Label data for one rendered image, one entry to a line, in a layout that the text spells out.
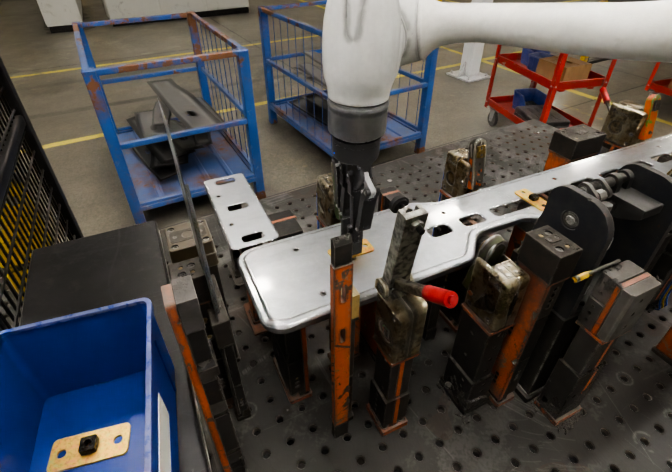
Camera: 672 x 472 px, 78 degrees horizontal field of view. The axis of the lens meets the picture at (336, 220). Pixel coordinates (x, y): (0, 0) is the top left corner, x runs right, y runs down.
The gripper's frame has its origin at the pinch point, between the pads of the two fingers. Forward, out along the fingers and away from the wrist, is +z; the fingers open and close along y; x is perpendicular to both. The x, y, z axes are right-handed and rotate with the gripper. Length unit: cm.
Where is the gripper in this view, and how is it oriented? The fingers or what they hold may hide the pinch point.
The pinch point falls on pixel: (351, 235)
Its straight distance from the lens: 76.3
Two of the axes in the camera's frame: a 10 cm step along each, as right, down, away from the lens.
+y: -4.3, -5.5, 7.2
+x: -9.0, 2.4, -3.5
